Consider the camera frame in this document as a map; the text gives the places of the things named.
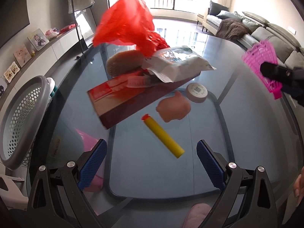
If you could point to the pink pig toy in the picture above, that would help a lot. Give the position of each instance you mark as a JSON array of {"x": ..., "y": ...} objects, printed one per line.
[{"x": 173, "y": 108}]

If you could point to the baby wet wipes pack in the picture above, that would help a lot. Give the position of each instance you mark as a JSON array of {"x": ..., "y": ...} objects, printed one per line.
[{"x": 176, "y": 64}]

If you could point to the man portrait photo frame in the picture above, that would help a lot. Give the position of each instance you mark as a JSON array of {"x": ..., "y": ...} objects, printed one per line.
[{"x": 3, "y": 86}]

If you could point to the brown blanket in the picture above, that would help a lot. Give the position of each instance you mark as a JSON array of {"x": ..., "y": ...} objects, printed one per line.
[{"x": 231, "y": 30}]

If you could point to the black television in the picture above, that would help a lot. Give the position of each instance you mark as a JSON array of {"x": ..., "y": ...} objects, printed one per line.
[{"x": 14, "y": 18}]

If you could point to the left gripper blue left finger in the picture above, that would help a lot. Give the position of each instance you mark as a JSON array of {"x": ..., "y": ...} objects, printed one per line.
[{"x": 89, "y": 163}]

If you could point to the teal cushion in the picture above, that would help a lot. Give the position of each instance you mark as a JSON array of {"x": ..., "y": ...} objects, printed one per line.
[{"x": 227, "y": 15}]

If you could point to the clothes drying rack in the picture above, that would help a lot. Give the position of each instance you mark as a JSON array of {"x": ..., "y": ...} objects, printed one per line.
[{"x": 87, "y": 21}]

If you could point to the grey sectional sofa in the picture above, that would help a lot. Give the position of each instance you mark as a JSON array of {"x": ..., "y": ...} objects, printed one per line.
[{"x": 288, "y": 49}]

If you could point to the red toothpaste box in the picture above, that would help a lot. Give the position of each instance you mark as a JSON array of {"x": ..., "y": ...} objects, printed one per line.
[{"x": 114, "y": 104}]

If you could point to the yellow foam dart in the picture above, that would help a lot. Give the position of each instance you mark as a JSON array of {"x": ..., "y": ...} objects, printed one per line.
[{"x": 163, "y": 136}]

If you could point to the grey perforated trash basket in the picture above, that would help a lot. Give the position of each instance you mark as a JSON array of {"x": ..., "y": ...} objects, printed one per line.
[{"x": 22, "y": 120}]

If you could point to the white teal stool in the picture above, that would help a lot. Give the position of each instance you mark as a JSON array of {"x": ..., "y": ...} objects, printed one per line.
[{"x": 52, "y": 85}]

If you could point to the child photo frame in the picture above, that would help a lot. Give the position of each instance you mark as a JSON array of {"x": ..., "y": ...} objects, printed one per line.
[{"x": 38, "y": 39}]

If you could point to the scalloped yellow photo frame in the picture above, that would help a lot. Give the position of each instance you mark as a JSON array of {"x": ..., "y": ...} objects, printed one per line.
[{"x": 10, "y": 73}]

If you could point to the dark grey cushion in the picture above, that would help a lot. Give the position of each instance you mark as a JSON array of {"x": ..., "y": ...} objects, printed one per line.
[{"x": 216, "y": 8}]

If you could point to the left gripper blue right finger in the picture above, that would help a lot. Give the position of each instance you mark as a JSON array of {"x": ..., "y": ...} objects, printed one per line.
[{"x": 214, "y": 168}]

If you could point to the pink slipper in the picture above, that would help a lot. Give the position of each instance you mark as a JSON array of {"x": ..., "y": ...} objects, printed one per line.
[{"x": 196, "y": 215}]

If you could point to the red plastic bag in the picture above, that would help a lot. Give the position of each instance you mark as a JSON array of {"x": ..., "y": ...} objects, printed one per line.
[{"x": 129, "y": 22}]

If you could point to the white round lid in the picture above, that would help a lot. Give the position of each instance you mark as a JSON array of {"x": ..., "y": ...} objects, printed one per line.
[{"x": 196, "y": 92}]

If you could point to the pink drawing photo frame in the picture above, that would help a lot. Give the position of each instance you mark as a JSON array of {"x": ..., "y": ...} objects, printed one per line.
[{"x": 22, "y": 55}]

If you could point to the pink bag on shelf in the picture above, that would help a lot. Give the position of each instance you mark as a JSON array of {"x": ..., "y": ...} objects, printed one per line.
[{"x": 52, "y": 33}]

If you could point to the person right hand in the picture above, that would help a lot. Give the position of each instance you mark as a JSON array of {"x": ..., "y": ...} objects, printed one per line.
[{"x": 298, "y": 187}]

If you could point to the grey plastic stool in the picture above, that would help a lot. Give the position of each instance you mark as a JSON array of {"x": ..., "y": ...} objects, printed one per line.
[{"x": 11, "y": 194}]

